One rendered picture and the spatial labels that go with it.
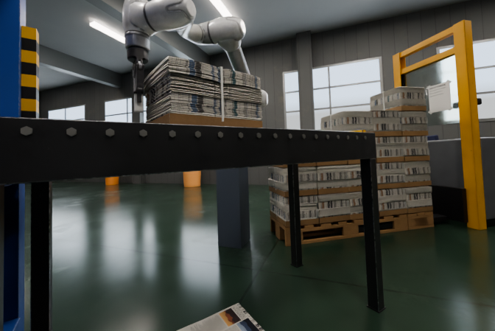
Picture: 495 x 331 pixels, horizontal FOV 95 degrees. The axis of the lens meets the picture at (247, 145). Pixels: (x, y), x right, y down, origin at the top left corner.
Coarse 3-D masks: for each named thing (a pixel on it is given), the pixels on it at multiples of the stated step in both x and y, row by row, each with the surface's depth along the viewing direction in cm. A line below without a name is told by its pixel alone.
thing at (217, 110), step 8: (216, 72) 79; (224, 72) 81; (216, 80) 78; (224, 80) 81; (216, 88) 79; (224, 88) 81; (216, 96) 79; (224, 96) 81; (216, 104) 79; (224, 104) 81; (216, 112) 79; (224, 112) 81
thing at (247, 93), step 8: (232, 72) 83; (240, 72) 85; (232, 80) 83; (240, 80) 85; (248, 80) 88; (256, 80) 90; (232, 88) 83; (240, 88) 85; (248, 88) 88; (256, 88) 90; (232, 96) 83; (240, 96) 85; (248, 96) 88; (256, 96) 90; (232, 104) 83; (240, 104) 86; (248, 104) 88; (256, 104) 90; (232, 112) 84; (240, 112) 85; (248, 112) 88; (256, 112) 91; (256, 120) 90
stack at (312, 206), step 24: (384, 144) 200; (312, 168) 182; (336, 168) 188; (360, 168) 193; (384, 168) 198; (360, 192) 192; (384, 192) 197; (288, 216) 176; (312, 216) 181; (384, 216) 198; (288, 240) 175; (312, 240) 180
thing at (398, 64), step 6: (396, 54) 269; (396, 60) 269; (402, 60) 270; (396, 66) 270; (402, 66) 271; (396, 72) 270; (396, 78) 270; (402, 78) 267; (396, 84) 270; (402, 84) 267
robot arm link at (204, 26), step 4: (200, 24) 132; (204, 24) 131; (204, 28) 131; (204, 32) 131; (208, 32) 131; (204, 36) 132; (208, 36) 132; (204, 40) 134; (208, 40) 134; (200, 44) 138; (204, 44) 141; (208, 44) 138; (212, 44) 138
